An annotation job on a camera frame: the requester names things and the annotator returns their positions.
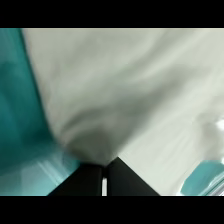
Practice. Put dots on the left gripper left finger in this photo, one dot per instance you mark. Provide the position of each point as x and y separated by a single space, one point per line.
85 181

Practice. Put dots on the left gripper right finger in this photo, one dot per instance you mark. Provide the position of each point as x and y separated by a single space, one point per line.
128 180

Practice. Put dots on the brown T-shirt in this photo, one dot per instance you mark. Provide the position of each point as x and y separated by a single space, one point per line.
126 86

